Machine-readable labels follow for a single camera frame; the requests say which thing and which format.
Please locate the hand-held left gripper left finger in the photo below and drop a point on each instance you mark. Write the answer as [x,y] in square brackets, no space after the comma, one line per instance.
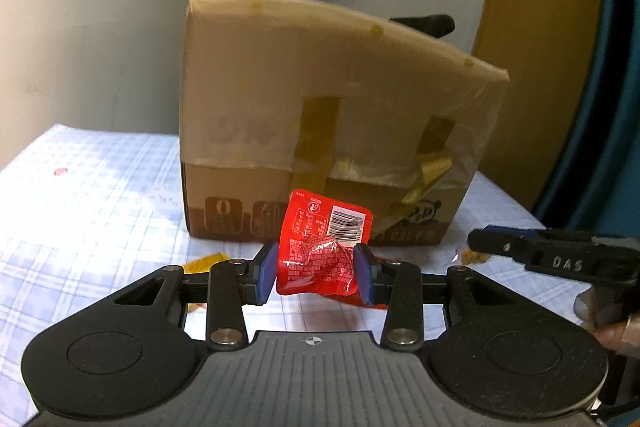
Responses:
[268,272]

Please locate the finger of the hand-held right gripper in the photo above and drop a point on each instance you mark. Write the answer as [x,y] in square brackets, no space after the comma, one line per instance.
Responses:
[550,257]

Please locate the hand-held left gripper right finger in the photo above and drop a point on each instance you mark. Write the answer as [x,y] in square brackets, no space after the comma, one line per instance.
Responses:
[362,274]

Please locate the red snack packet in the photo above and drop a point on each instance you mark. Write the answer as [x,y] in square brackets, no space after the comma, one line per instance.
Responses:
[310,257]

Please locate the small brown snack packet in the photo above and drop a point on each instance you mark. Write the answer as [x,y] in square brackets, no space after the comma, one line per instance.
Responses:
[472,257]

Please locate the taped cardboard box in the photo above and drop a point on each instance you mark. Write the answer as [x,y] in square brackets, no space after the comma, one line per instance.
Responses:
[300,82]

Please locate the person's right hand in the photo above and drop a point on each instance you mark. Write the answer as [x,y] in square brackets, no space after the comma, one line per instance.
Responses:
[587,307]

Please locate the yellow snack packet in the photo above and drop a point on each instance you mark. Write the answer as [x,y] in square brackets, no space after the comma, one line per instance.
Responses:
[205,264]

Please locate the plaid tablecloth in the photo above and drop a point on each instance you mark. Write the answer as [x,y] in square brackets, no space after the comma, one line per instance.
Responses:
[100,207]

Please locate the wooden door panel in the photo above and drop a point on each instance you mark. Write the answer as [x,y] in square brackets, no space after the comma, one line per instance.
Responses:
[540,57]

